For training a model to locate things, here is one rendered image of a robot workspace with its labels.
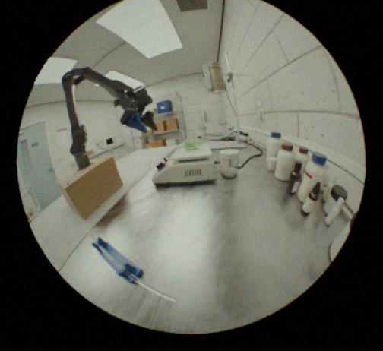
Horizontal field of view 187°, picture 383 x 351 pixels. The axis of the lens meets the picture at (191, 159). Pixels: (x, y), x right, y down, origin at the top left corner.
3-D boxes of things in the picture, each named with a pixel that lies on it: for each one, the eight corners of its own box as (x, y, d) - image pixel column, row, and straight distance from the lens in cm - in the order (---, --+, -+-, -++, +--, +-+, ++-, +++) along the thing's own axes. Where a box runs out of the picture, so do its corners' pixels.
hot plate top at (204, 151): (169, 161, 31) (169, 158, 30) (178, 150, 42) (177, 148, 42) (212, 157, 29) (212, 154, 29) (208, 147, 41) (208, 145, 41)
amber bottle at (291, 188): (283, 191, 33) (291, 162, 29) (287, 186, 35) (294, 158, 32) (293, 196, 32) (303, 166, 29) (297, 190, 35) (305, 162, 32)
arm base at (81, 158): (76, 171, 50) (70, 156, 49) (87, 164, 53) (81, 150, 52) (83, 169, 44) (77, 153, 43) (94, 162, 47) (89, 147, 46)
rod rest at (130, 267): (99, 252, 27) (87, 242, 24) (109, 242, 26) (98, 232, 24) (133, 285, 20) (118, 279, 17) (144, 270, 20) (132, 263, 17)
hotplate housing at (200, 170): (152, 186, 36) (145, 164, 33) (163, 169, 47) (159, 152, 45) (222, 182, 33) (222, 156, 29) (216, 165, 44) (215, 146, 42)
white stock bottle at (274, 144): (264, 163, 48) (266, 131, 45) (268, 159, 54) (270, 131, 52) (279, 167, 46) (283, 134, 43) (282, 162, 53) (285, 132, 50)
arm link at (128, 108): (109, 111, 43) (118, 96, 40) (136, 112, 57) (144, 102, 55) (121, 125, 38) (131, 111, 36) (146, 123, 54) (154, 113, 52)
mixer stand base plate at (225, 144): (201, 150, 68) (200, 149, 67) (202, 143, 87) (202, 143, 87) (247, 147, 72) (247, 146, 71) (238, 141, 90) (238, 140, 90)
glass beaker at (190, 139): (195, 147, 40) (193, 126, 39) (202, 150, 35) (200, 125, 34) (180, 151, 38) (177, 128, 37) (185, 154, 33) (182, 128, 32)
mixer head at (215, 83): (205, 92, 73) (200, 61, 83) (205, 96, 83) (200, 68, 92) (227, 90, 74) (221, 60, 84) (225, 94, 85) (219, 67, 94)
